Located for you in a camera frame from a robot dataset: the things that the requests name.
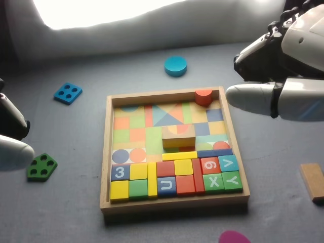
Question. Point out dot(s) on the red half-cylinder block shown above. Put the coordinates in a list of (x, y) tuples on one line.
[(203, 97)]

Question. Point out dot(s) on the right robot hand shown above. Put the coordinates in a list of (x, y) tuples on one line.
[(301, 40)]

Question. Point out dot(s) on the plain wooden plank block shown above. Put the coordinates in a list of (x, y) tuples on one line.
[(314, 181)]

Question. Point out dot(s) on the blue round disc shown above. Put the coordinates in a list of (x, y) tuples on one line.
[(176, 65)]

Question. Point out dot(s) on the green pentagon holed block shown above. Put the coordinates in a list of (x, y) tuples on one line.
[(34, 167)]

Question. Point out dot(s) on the blue square four-hole block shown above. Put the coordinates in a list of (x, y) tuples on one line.
[(62, 95)]

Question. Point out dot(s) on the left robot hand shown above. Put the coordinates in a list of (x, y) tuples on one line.
[(12, 152)]

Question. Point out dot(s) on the pink round piece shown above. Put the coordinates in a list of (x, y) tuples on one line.
[(234, 238)]

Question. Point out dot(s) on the wooden puzzle tray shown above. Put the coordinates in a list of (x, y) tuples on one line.
[(177, 206)]

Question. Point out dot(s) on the natural wood arch block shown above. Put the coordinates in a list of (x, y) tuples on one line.
[(178, 142)]

